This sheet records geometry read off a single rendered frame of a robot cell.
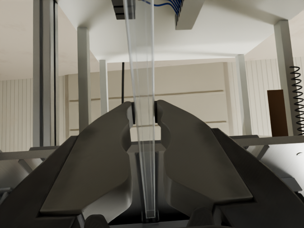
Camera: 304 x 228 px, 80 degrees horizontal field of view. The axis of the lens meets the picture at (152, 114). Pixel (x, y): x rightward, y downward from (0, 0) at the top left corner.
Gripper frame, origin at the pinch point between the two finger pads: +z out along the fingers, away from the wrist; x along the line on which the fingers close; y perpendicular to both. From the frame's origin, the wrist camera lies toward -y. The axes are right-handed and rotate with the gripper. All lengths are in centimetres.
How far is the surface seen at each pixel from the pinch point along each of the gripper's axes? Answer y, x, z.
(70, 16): -4, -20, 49
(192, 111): 129, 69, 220
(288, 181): 13.4, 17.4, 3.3
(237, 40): 6, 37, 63
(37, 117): 14.8, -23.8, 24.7
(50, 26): -2.4, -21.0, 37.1
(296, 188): 13.6, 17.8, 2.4
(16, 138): 172, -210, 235
